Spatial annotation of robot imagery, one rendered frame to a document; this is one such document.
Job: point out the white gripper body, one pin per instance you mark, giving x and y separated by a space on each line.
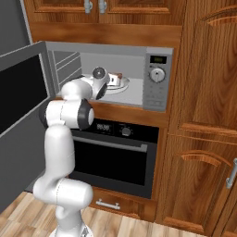
112 81

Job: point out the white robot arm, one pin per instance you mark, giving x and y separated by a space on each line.
60 148

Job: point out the brown chicken drumstick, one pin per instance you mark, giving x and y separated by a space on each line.
118 75

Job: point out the grey microwave dial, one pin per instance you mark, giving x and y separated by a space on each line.
157 74

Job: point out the grey microwave oven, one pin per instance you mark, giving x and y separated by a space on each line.
157 92

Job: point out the grey microwave door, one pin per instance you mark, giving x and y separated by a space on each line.
21 89

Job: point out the white round plate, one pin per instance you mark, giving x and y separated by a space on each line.
122 84

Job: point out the grey oven knob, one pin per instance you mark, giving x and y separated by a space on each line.
126 131

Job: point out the black built-in oven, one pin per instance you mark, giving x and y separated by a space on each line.
117 163

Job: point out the tall wooden cupboard door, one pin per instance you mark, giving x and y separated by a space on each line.
197 185
209 61

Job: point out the wooden drawer front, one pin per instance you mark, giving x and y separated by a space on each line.
135 206

